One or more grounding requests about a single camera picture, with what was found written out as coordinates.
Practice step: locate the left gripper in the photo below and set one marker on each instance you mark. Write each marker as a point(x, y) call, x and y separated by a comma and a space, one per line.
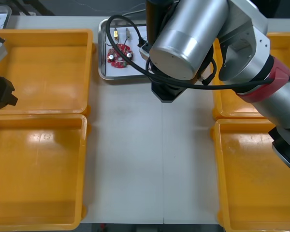
point(0, 91)

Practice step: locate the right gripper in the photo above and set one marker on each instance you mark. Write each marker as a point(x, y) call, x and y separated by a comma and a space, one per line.
point(157, 19)

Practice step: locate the grey metal solenoid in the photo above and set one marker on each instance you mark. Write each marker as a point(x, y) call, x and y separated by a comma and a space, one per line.
point(128, 33)

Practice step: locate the blue label metal solenoid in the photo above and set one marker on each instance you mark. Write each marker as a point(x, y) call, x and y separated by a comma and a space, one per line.
point(116, 33)

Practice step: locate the round red circuit board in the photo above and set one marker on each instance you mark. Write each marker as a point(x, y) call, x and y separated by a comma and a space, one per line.
point(119, 52)

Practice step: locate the steel tray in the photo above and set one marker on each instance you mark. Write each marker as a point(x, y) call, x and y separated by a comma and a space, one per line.
point(102, 60)

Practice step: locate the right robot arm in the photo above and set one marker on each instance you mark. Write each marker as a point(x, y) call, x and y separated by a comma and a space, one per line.
point(188, 36)

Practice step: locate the yellow-orange plastic bin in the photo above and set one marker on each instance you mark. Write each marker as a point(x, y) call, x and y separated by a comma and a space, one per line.
point(38, 174)
point(229, 105)
point(244, 181)
point(50, 72)

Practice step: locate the white paper sheet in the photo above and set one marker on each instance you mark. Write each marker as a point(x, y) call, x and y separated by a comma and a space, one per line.
point(118, 72)

